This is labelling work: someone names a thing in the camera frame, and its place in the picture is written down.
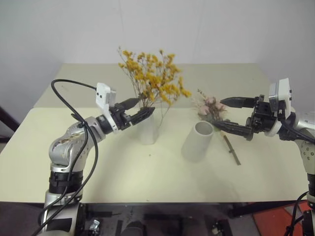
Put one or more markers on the white cylindrical vase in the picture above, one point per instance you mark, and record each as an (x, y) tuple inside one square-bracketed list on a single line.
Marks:
[(197, 145), (148, 131)]

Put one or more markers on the pink dried flower bouquet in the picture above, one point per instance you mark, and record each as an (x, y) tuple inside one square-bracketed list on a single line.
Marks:
[(211, 105)]

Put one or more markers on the dark furniture piece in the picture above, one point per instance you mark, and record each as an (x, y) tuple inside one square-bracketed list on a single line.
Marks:
[(5, 125)]

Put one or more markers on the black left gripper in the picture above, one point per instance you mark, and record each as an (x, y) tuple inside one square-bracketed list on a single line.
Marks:
[(121, 118)]

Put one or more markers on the black table frame bar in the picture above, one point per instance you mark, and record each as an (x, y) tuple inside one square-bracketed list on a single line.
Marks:
[(258, 209)]

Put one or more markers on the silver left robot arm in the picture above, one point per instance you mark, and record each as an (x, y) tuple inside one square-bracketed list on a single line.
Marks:
[(64, 148)]

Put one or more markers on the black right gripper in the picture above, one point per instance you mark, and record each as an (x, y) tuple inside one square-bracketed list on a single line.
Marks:
[(262, 115)]

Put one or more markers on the yellow dried flower bouquet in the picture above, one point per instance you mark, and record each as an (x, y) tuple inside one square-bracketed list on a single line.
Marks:
[(153, 78)]

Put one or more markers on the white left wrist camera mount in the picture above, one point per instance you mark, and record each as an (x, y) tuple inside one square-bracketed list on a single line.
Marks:
[(102, 94)]

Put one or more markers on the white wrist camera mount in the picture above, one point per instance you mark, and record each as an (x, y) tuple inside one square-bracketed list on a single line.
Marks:
[(102, 94), (283, 92)]

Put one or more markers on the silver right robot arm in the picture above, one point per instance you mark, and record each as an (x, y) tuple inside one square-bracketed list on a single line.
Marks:
[(306, 150)]

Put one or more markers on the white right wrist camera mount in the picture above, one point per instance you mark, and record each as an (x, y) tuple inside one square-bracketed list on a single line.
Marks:
[(283, 92)]

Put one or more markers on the dark rounded shape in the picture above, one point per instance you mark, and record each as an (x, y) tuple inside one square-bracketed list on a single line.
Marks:
[(134, 228)]

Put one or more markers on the red floor mat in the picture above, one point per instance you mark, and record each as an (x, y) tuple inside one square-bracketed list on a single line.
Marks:
[(275, 221)]

